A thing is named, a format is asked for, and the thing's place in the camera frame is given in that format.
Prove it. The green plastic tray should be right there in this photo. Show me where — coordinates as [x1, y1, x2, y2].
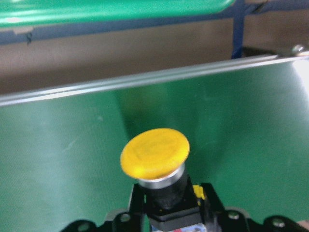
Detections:
[0, 0, 234, 28]

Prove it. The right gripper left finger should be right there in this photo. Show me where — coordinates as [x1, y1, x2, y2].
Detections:
[113, 185, 145, 232]

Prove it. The yellow push button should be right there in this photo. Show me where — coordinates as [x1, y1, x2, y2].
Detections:
[120, 128, 207, 232]

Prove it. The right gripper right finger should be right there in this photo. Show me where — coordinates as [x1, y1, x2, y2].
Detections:
[201, 183, 249, 232]

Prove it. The green conveyor belt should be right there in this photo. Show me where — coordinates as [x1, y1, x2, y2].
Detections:
[0, 56, 309, 232]

